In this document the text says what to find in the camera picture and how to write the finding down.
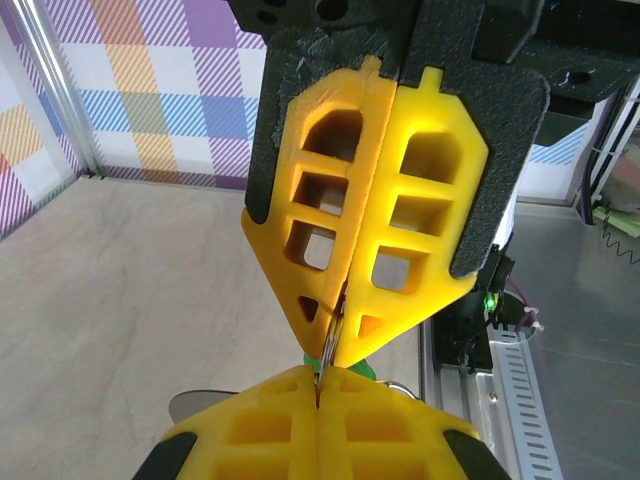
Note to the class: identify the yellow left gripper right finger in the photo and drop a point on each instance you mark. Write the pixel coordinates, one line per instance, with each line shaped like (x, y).
(390, 440)

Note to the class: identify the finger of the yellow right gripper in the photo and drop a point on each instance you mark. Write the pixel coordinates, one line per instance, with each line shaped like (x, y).
(367, 130)
(430, 186)

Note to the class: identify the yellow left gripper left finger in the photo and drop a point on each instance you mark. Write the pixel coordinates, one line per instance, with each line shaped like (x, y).
(250, 440)

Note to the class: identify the green paper sheet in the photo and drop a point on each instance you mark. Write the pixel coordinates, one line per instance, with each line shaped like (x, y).
(620, 220)

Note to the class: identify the aluminium front rail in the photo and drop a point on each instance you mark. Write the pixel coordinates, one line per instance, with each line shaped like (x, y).
(445, 430)

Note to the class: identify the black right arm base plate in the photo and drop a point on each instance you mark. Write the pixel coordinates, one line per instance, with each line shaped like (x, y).
(450, 345)

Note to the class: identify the aluminium frame post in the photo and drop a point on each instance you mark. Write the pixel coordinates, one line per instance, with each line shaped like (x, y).
(67, 100)

